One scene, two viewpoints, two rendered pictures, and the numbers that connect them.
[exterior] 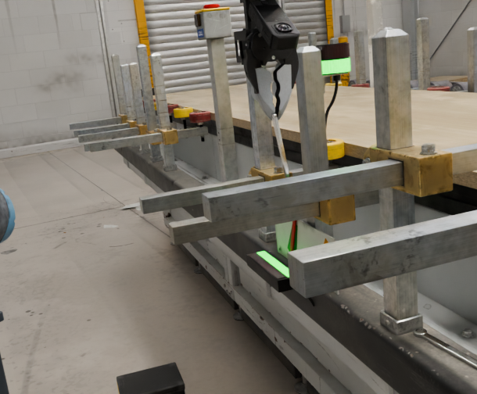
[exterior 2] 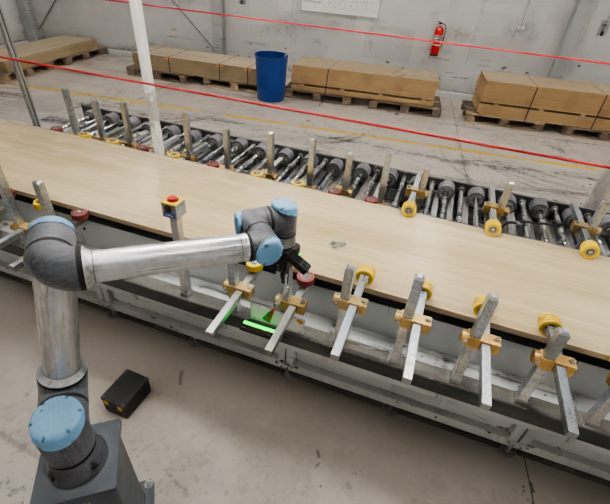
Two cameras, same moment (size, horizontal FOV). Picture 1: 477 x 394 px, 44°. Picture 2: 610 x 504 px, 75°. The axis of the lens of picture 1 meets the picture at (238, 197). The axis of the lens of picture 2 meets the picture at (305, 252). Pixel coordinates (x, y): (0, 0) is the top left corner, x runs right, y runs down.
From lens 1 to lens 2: 1.29 m
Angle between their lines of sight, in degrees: 54
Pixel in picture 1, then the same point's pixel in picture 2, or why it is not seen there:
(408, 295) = not seen: hidden behind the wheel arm
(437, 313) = (317, 319)
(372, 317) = (326, 342)
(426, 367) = (359, 355)
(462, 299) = (326, 312)
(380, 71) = (347, 279)
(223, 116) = not seen: hidden behind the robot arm
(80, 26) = not seen: outside the picture
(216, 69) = (179, 231)
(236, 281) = (112, 298)
